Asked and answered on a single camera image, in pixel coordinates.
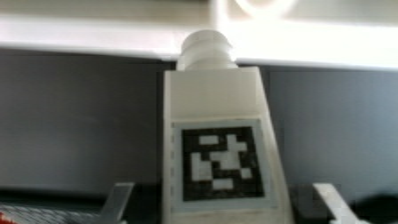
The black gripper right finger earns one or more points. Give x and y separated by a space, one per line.
343 216

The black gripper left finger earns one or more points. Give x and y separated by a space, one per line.
116 203

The white table leg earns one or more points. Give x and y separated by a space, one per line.
224 185

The white square table top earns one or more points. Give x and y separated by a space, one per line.
302 32

